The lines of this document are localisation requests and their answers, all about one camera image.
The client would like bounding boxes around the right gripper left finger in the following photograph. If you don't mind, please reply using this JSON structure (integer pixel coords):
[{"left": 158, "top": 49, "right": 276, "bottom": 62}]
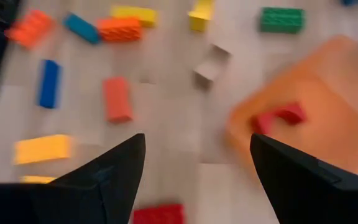
[{"left": 0, "top": 133, "right": 146, "bottom": 224}]

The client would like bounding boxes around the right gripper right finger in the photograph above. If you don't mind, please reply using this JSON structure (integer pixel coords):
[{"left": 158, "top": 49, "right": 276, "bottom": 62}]
[{"left": 249, "top": 133, "right": 358, "bottom": 224}]

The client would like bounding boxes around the red wooden arch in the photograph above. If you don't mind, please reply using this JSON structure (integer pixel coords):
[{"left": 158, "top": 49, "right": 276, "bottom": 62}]
[{"left": 250, "top": 101, "right": 307, "bottom": 136}]

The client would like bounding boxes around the red toy brick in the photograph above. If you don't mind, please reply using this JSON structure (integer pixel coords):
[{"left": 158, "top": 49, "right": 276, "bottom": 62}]
[{"left": 132, "top": 203, "right": 186, "bottom": 224}]

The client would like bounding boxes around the orange plastic bin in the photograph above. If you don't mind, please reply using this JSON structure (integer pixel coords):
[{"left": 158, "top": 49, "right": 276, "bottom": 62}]
[{"left": 225, "top": 34, "right": 358, "bottom": 181}]

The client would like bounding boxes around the salmon wooden block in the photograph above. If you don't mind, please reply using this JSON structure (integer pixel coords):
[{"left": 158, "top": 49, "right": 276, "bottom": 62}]
[{"left": 102, "top": 77, "right": 134, "bottom": 124}]

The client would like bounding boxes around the blue wooden plank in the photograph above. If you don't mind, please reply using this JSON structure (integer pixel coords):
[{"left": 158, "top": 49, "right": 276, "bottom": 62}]
[{"left": 37, "top": 58, "right": 62, "bottom": 110}]

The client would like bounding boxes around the natural wooden arch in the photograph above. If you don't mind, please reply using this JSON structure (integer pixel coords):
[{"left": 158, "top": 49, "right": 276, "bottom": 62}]
[{"left": 192, "top": 43, "right": 232, "bottom": 91}]

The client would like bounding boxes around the teal wooden plank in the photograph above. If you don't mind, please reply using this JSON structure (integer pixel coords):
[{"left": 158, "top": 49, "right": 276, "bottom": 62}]
[{"left": 62, "top": 12, "right": 102, "bottom": 45}]

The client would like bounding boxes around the orange toy brick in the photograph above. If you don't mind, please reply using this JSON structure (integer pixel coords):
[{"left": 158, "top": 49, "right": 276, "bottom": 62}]
[{"left": 4, "top": 9, "right": 55, "bottom": 49}]

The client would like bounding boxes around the green toy brick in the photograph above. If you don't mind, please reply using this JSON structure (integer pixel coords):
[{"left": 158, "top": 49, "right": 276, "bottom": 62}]
[{"left": 259, "top": 6, "right": 306, "bottom": 34}]

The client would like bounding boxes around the salmon wooden plank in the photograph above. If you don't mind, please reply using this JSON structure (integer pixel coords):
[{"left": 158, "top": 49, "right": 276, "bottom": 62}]
[{"left": 96, "top": 17, "right": 143, "bottom": 43}]

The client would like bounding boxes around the yellow wooden plank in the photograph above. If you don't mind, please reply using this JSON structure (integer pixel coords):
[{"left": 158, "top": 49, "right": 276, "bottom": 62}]
[{"left": 109, "top": 5, "right": 158, "bottom": 28}]

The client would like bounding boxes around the yellow wooden arch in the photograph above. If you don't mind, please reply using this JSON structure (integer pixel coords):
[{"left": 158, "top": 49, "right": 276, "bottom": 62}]
[{"left": 187, "top": 0, "right": 214, "bottom": 33}]

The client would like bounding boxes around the yellow toy brick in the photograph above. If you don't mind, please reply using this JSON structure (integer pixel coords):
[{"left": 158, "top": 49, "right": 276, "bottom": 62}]
[
  {"left": 12, "top": 134, "right": 74, "bottom": 166},
  {"left": 19, "top": 175, "right": 57, "bottom": 185}
]

